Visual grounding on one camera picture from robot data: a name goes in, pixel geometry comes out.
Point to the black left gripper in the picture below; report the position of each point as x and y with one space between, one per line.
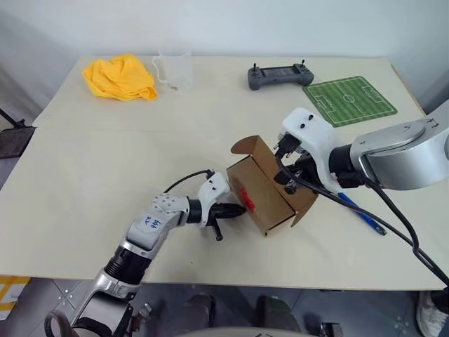
214 212

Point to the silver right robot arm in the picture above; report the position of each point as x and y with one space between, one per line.
403 158

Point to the white sneaker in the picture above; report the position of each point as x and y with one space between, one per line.
429 314

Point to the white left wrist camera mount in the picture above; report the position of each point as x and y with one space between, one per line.
214 187

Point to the black mesh stand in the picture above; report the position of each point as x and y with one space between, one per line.
15 142

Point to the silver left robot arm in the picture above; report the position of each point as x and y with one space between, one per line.
151 228

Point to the yellow cloth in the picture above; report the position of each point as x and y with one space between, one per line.
119 77

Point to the grey remote controller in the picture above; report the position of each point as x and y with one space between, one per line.
279 75

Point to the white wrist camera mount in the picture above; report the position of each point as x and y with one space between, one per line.
312 130
214 187

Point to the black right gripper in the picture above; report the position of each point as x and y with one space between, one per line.
303 165

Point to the small dark metal block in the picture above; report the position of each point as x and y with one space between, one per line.
331 330

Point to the clear plastic measuring cup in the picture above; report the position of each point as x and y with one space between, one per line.
177 70

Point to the brown cardboard box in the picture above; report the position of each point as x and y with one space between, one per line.
266 203

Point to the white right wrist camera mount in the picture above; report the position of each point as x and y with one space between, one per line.
312 130

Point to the blue pen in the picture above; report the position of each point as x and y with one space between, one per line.
365 214

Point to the green soccer field mat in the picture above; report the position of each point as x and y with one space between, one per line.
349 100

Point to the red tape strip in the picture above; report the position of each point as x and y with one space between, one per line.
248 201

